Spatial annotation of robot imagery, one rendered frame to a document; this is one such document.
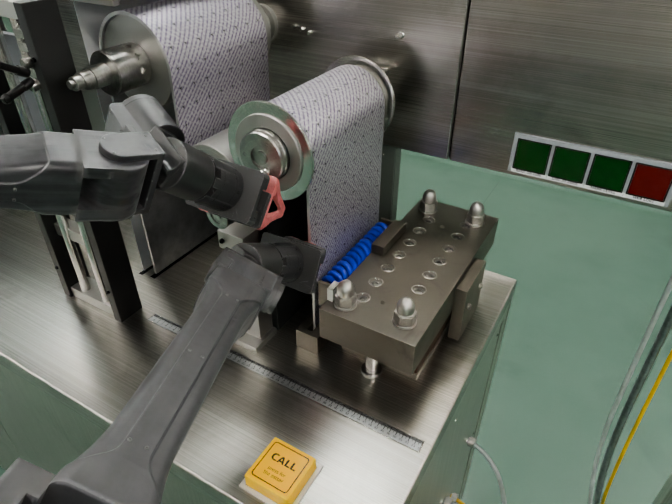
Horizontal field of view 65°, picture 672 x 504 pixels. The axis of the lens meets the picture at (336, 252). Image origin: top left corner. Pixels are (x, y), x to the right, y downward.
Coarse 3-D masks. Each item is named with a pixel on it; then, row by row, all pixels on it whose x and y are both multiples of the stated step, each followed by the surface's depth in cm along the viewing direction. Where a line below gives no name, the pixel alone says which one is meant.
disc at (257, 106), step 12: (240, 108) 73; (252, 108) 72; (264, 108) 71; (276, 108) 70; (240, 120) 75; (288, 120) 70; (228, 132) 77; (300, 132) 70; (300, 144) 71; (312, 156) 71; (312, 168) 72; (300, 180) 74; (288, 192) 77; (300, 192) 76
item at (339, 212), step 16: (368, 160) 90; (336, 176) 82; (352, 176) 86; (368, 176) 92; (320, 192) 79; (336, 192) 83; (352, 192) 88; (368, 192) 94; (320, 208) 80; (336, 208) 85; (352, 208) 90; (368, 208) 96; (320, 224) 82; (336, 224) 86; (352, 224) 92; (368, 224) 98; (320, 240) 83; (336, 240) 88; (352, 240) 94; (336, 256) 90; (320, 272) 87
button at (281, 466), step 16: (272, 448) 73; (288, 448) 73; (256, 464) 71; (272, 464) 71; (288, 464) 71; (304, 464) 71; (256, 480) 69; (272, 480) 69; (288, 480) 69; (304, 480) 70; (272, 496) 69; (288, 496) 68
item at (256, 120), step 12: (252, 120) 73; (264, 120) 72; (276, 120) 71; (240, 132) 75; (276, 132) 72; (288, 132) 71; (288, 144) 72; (240, 156) 78; (300, 156) 72; (300, 168) 73; (288, 180) 75
